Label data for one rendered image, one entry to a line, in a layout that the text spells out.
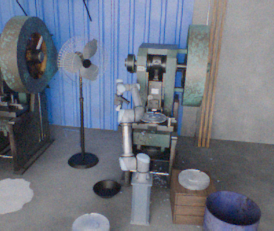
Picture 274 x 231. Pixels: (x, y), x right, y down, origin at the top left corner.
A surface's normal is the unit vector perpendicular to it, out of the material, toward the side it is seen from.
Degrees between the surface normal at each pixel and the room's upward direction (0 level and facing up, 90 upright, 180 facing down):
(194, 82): 97
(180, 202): 90
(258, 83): 90
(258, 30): 90
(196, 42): 47
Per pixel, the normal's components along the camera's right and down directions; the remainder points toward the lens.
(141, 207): -0.09, 0.37
